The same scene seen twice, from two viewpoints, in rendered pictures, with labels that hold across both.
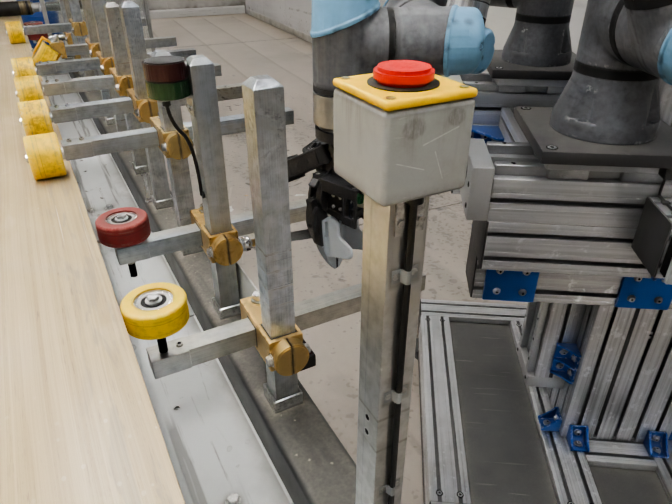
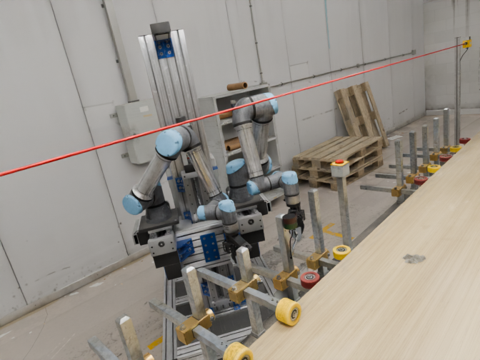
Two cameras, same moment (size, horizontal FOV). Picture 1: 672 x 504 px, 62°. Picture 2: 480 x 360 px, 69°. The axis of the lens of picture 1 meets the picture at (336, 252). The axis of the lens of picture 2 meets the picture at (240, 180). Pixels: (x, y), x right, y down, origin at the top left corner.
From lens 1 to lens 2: 204 cm
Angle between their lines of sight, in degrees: 93
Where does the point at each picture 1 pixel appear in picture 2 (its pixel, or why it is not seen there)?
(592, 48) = (244, 180)
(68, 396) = (377, 243)
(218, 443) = not seen: hidden behind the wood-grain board
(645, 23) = (265, 166)
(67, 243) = (332, 278)
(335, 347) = not seen: outside the picture
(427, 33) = not seen: hidden behind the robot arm
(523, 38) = (163, 211)
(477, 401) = (230, 328)
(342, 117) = (344, 168)
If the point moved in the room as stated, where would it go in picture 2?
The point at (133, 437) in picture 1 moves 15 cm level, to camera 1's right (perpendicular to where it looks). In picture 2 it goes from (375, 233) to (356, 223)
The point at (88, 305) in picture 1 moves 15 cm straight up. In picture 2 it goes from (353, 258) to (350, 226)
